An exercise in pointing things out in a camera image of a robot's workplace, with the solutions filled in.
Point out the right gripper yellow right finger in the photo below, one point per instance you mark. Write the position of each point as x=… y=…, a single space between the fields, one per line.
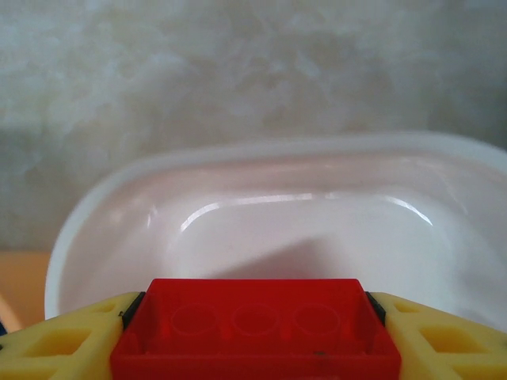
x=455 y=356

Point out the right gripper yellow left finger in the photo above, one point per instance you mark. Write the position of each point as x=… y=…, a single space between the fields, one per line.
x=59 y=356

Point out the long red lego brick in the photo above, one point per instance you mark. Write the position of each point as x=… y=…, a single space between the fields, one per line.
x=253 y=356

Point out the white plastic bin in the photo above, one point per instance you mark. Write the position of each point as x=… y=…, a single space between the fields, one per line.
x=277 y=237

